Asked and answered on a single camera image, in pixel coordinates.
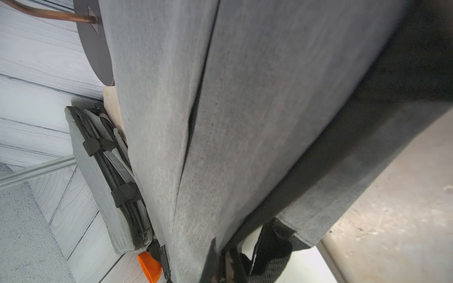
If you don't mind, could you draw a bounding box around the left aluminium corner post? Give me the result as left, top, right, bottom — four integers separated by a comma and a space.
1, 154, 77, 190

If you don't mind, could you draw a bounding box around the brown wire cup stand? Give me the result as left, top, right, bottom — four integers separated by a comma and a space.
3, 0, 114, 87

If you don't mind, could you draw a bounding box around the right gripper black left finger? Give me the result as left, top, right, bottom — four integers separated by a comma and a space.
203, 239, 220, 283

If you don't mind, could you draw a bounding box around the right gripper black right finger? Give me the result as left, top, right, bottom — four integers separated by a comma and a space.
225, 248, 248, 283

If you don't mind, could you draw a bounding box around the grey laptop bag with strap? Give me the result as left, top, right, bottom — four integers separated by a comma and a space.
74, 103, 171, 283

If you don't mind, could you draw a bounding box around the orange bowl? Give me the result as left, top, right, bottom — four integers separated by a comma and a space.
138, 251, 162, 283

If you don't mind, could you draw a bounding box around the grey laptop sleeve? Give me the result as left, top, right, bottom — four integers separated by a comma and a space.
100, 1, 453, 283
64, 106, 142, 255

